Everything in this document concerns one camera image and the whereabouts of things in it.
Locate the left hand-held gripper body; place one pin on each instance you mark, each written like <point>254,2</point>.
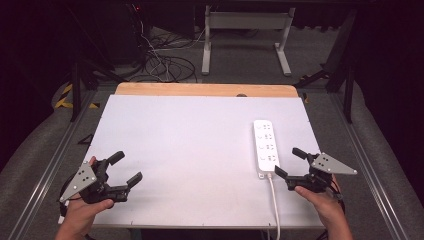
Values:
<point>87,180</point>

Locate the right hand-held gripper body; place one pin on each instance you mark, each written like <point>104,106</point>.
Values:
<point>320,171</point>

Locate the white power strip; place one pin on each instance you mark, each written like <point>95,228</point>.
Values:
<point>266,148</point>

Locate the person's right hand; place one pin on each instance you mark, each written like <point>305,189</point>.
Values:
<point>321,203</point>

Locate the person's left hand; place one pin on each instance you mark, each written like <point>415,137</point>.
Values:
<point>83,213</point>

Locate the white table board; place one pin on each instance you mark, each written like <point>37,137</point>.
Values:
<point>186,150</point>

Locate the yellow black hazard tape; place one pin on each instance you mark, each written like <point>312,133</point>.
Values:
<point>65,101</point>

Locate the black metal stand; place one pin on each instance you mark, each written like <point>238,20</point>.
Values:
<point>348,90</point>

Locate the wooden table board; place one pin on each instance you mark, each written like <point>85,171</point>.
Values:
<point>200,90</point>

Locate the black equipment tower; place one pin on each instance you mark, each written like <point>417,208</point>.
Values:
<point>128,33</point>

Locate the black triangular bracket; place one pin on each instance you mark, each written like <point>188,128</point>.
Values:
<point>87,140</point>

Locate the aluminium rail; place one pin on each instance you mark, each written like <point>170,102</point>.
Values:
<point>370,166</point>
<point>50,170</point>

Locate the white metal stand frame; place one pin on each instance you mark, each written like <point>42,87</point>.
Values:
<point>246,21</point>

